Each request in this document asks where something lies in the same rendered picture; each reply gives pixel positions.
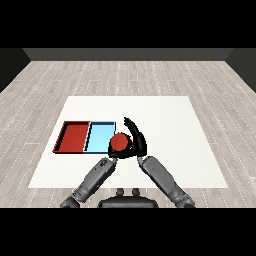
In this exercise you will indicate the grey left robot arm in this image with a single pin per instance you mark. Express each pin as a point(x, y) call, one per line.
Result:
point(95, 176)

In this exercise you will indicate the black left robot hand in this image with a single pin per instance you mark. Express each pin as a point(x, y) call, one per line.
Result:
point(116, 154)

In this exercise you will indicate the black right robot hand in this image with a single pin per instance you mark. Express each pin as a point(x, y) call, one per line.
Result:
point(140, 144)

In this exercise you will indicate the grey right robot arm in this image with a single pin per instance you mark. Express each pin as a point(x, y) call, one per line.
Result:
point(161, 178)

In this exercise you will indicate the shallow light blue open box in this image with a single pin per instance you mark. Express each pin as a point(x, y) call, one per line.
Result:
point(98, 136)

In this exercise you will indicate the dark grey robot body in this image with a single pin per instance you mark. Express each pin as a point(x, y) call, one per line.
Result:
point(128, 201)

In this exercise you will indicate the red can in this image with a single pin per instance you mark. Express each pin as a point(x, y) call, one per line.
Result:
point(119, 142)

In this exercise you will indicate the shallow red open box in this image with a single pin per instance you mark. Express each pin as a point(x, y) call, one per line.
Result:
point(72, 136)

